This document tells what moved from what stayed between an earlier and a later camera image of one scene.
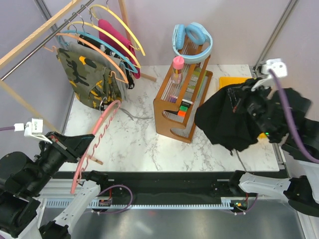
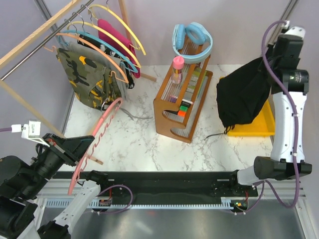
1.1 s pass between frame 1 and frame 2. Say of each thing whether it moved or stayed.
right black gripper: moved
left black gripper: stayed
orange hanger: stayed
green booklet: stayed
